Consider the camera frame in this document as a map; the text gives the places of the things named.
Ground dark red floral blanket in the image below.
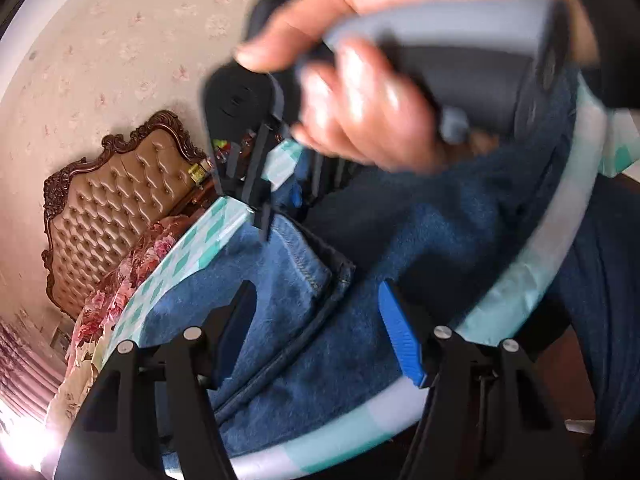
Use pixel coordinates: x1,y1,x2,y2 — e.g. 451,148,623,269
90,214,193,321

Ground teal white checkered tablecloth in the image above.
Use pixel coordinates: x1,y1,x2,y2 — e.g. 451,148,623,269
95,77,640,480

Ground tufted carved wooden headboard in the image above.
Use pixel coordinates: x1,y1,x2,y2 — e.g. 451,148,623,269
42,110,211,321

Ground pink curtain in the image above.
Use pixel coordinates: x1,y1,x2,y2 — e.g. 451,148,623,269
0,315,66,426

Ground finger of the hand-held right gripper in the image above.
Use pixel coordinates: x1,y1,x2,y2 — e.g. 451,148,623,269
215,120,277,241
287,152,356,211

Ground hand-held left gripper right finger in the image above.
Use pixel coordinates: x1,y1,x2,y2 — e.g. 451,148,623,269
377,280,586,480

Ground person's right hand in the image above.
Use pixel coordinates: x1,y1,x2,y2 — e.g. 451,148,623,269
235,0,601,176

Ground blue denim pants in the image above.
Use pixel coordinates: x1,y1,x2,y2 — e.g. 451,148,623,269
135,60,581,461

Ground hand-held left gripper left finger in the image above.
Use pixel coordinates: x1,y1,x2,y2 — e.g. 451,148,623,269
52,280,258,480

